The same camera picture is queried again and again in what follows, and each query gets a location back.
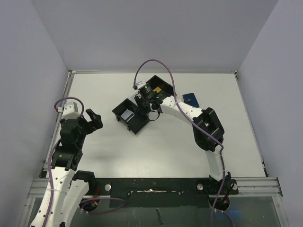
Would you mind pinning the blue leather card holder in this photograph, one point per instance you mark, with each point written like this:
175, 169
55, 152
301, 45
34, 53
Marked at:
190, 99

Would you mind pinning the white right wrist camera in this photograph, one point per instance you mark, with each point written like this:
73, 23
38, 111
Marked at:
139, 85

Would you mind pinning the silver credit card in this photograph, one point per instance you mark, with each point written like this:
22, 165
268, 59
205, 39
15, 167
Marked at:
127, 115

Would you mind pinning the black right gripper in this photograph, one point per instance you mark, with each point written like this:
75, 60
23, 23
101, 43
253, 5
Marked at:
144, 104

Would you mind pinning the aluminium left side rail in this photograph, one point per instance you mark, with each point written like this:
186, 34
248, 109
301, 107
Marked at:
66, 91

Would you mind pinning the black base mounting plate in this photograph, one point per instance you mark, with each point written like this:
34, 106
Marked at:
163, 192

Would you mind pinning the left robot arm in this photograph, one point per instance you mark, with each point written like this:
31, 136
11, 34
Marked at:
67, 185

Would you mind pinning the black bin with gold card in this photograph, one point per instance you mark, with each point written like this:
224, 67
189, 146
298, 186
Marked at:
156, 81

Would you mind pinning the aluminium rail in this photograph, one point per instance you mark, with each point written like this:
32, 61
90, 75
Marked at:
66, 91
246, 186

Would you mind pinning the gold credit card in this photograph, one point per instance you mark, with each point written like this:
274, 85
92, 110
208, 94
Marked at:
157, 89

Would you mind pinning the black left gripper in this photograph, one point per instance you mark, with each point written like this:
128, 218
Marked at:
86, 125

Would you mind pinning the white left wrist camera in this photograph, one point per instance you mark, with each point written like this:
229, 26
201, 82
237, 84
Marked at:
70, 111

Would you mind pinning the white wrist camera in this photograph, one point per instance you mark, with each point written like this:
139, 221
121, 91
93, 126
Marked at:
139, 85
70, 111

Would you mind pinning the aluminium front rail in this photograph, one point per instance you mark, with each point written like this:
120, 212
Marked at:
246, 186

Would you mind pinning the black bin with silver card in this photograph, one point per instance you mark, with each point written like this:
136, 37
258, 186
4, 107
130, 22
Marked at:
136, 123

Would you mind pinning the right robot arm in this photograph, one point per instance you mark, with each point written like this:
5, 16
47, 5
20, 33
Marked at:
207, 128

